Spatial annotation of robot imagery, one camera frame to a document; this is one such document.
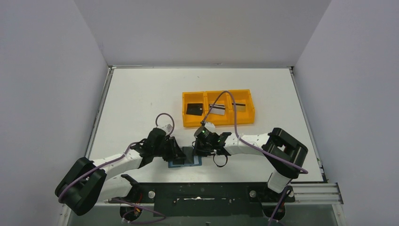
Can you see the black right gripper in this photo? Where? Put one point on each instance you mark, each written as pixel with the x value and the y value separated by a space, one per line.
pixel 199 148

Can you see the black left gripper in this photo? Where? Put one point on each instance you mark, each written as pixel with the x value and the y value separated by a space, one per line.
pixel 174 149

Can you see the blue leather card holder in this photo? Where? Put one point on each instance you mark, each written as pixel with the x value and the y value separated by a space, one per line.
pixel 179 162

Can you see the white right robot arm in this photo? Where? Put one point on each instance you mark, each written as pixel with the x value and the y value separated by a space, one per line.
pixel 284 152

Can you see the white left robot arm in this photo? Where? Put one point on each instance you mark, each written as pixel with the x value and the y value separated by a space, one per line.
pixel 82 185

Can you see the silver striped card middle compartment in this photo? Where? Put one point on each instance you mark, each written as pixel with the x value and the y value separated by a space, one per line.
pixel 217 109

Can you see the black card in tray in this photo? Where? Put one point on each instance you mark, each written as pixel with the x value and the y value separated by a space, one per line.
pixel 195 109

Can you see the yellow three-compartment plastic tray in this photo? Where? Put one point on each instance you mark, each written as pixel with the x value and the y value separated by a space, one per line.
pixel 216 97

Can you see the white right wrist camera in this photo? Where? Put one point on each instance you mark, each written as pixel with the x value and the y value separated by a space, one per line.
pixel 210 126

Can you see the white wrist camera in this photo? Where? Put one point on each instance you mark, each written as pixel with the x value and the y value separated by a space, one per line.
pixel 210 126
pixel 166 128

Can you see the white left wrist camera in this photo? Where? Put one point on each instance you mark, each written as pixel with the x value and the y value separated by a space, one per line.
pixel 166 128

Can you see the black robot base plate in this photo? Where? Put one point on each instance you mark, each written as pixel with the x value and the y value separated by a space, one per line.
pixel 148 203

